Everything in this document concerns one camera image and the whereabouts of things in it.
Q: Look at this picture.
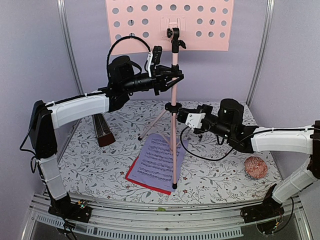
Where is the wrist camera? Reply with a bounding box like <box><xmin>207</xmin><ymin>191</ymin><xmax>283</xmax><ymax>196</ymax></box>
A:
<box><xmin>144</xmin><ymin>45</ymin><xmax>163</xmax><ymax>78</ymax></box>
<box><xmin>185</xmin><ymin>113</ymin><xmax>206</xmax><ymax>130</ymax></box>

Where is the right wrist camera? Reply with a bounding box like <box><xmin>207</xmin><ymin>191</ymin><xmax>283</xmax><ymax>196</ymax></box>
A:
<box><xmin>185</xmin><ymin>113</ymin><xmax>206</xmax><ymax>130</ymax></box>

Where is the red patterned egg shaker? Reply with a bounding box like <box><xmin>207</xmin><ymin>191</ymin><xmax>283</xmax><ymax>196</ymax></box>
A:
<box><xmin>244</xmin><ymin>156</ymin><xmax>268</xmax><ymax>179</ymax></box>

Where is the purple sheet music page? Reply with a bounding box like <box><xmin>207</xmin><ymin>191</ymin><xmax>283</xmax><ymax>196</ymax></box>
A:
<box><xmin>132</xmin><ymin>133</ymin><xmax>175</xmax><ymax>193</ymax></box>

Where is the right metal frame post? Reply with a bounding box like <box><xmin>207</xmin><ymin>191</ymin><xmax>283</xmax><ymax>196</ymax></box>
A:
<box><xmin>246</xmin><ymin>0</ymin><xmax>275</xmax><ymax>107</ymax></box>

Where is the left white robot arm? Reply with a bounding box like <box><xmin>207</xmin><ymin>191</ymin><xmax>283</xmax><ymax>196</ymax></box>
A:
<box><xmin>27</xmin><ymin>55</ymin><xmax>184</xmax><ymax>217</ymax></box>

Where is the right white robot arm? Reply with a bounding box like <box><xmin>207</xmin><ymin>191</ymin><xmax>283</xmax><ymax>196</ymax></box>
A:
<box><xmin>177</xmin><ymin>98</ymin><xmax>320</xmax><ymax>218</ymax></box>

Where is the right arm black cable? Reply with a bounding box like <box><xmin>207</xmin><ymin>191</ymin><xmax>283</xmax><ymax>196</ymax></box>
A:
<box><xmin>179</xmin><ymin>124</ymin><xmax>238</xmax><ymax>162</ymax></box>

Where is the pink music stand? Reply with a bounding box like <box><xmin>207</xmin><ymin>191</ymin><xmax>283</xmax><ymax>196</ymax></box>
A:
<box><xmin>104</xmin><ymin>0</ymin><xmax>235</xmax><ymax>190</ymax></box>

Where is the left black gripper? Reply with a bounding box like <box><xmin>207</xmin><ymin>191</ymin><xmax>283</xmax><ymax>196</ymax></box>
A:
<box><xmin>122</xmin><ymin>64</ymin><xmax>185</xmax><ymax>95</ymax></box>

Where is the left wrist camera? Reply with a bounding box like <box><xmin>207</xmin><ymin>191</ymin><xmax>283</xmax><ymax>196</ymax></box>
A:
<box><xmin>144</xmin><ymin>45</ymin><xmax>163</xmax><ymax>78</ymax></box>

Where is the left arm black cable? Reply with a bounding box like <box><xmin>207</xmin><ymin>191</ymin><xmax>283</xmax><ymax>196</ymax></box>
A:
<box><xmin>104</xmin><ymin>35</ymin><xmax>154</xmax><ymax>73</ymax></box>

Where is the aluminium front rail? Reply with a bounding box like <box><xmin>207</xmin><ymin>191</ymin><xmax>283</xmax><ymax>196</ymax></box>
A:
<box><xmin>21</xmin><ymin>193</ymin><xmax>313</xmax><ymax>240</ymax></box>

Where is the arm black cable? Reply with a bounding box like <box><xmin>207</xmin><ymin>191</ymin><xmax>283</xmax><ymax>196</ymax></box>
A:
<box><xmin>104</xmin><ymin>35</ymin><xmax>154</xmax><ymax>73</ymax></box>
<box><xmin>179</xmin><ymin>124</ymin><xmax>238</xmax><ymax>162</ymax></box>

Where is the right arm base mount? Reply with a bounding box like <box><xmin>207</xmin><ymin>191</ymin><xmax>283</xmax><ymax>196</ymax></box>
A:
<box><xmin>240</xmin><ymin>202</ymin><xmax>285</xmax><ymax>223</ymax></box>

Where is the brown wooden metronome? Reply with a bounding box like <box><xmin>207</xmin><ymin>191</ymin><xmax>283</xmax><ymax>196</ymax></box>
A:
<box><xmin>92</xmin><ymin>113</ymin><xmax>116</xmax><ymax>148</ymax></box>

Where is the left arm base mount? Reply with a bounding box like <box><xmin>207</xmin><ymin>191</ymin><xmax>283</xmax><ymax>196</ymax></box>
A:
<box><xmin>48</xmin><ymin>199</ymin><xmax>93</xmax><ymax>223</ymax></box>

